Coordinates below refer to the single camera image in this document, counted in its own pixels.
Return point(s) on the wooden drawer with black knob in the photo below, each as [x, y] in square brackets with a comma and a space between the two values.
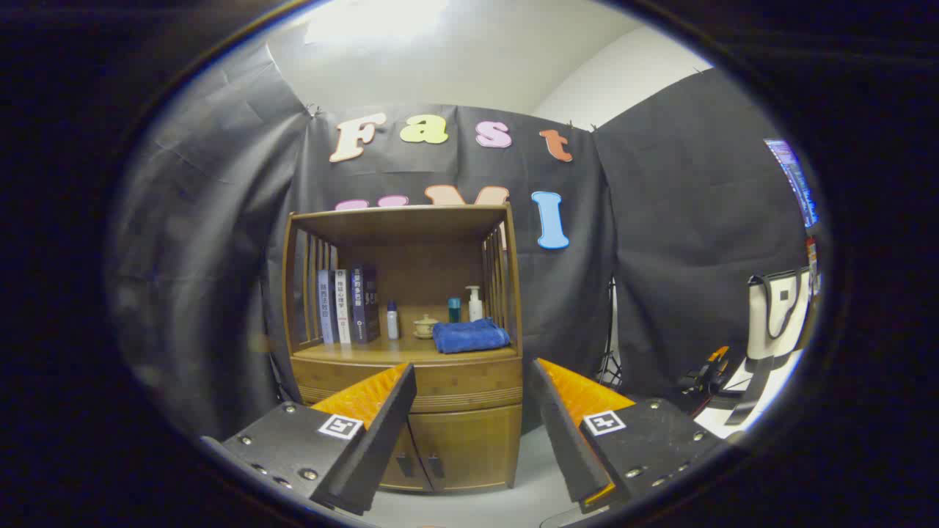
[469, 385]

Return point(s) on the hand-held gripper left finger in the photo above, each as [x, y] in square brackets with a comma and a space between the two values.
[381, 440]

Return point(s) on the white bottle with blue cap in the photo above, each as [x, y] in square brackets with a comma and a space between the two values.
[392, 323]

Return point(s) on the white pump bottle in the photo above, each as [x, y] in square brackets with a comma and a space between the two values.
[475, 306]

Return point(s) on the lavender book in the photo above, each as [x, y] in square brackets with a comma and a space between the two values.
[326, 308]

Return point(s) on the orange and black clamp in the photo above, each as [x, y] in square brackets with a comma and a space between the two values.
[713, 363]

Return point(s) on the computer monitor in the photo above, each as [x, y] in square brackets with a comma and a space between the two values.
[796, 180]

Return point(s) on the teal bottle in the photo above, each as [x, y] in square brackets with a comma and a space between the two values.
[455, 311]

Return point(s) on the blue folded towel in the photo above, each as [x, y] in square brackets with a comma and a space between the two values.
[469, 337]

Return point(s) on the white book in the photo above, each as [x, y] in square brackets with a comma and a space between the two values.
[342, 308]

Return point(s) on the wooden cabinet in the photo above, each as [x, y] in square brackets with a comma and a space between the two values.
[440, 257]

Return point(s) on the black equipment case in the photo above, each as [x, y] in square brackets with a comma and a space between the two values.
[708, 400]

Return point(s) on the black backdrop cloth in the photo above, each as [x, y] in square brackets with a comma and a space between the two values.
[220, 257]

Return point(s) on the wooden cabinet door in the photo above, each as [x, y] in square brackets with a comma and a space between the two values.
[403, 466]
[477, 447]

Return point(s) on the beige lidded teacup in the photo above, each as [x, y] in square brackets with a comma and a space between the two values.
[425, 327]

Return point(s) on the dark blue book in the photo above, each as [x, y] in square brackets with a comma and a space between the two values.
[364, 304]

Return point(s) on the black light stand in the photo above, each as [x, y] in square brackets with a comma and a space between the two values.
[610, 359]

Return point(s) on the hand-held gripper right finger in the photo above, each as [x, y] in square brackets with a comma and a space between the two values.
[568, 447]

